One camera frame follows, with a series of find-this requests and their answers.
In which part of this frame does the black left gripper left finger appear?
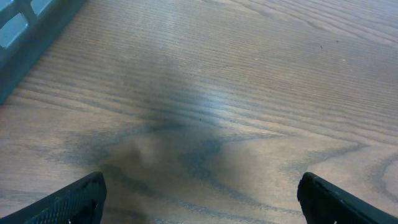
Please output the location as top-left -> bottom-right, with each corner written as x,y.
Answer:
1,171 -> 107,224

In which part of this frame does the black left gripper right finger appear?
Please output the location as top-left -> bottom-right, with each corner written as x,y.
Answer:
297,172 -> 397,224

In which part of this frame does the grey plastic shopping basket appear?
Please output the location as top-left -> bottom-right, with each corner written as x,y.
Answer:
1,0 -> 85,103

